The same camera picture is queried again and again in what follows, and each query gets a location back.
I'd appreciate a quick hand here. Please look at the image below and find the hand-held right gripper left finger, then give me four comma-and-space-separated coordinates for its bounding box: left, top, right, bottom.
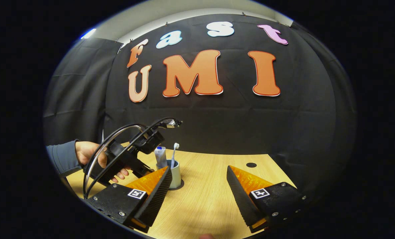
86, 166, 173, 233

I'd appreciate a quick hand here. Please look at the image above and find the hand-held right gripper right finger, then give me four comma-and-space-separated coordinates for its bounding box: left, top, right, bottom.
226, 165, 307, 233

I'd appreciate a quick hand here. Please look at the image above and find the dark brown round coaster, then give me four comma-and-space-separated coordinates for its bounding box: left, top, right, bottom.
167, 179, 185, 191

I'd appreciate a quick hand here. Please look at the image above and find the white toothpaste tube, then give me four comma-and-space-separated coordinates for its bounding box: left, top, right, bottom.
154, 146, 168, 168

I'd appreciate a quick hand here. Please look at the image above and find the ceiling light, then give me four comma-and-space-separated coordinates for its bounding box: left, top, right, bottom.
80, 28, 97, 40

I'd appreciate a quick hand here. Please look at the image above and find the wooden desktop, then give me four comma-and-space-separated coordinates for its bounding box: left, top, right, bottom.
66, 143, 297, 239

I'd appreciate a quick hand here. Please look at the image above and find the white toothbrush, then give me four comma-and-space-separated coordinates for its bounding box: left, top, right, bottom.
170, 143, 180, 169

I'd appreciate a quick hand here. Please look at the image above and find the pale blue cup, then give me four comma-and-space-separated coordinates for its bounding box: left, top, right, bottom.
156, 159, 182, 190

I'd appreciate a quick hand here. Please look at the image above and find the black backdrop cloth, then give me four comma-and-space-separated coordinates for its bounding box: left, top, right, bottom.
43, 13, 357, 199

